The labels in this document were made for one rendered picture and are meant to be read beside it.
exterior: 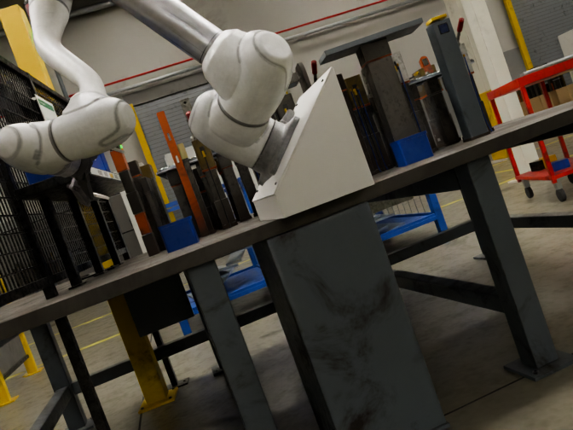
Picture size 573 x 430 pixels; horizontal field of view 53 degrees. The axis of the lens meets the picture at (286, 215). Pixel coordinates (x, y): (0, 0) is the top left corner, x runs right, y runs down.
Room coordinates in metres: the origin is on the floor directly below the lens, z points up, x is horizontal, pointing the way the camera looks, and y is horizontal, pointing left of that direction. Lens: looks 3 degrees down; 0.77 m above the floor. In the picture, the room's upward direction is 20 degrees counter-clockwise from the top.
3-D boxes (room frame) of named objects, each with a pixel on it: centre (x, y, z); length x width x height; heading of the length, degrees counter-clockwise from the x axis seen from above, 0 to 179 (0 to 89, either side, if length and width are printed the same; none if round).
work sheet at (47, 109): (2.43, 0.79, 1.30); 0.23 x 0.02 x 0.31; 5
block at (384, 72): (2.10, -0.49, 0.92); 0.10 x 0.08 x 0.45; 95
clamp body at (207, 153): (2.20, 0.21, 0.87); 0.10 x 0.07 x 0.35; 5
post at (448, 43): (2.12, -0.75, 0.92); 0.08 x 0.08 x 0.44; 5
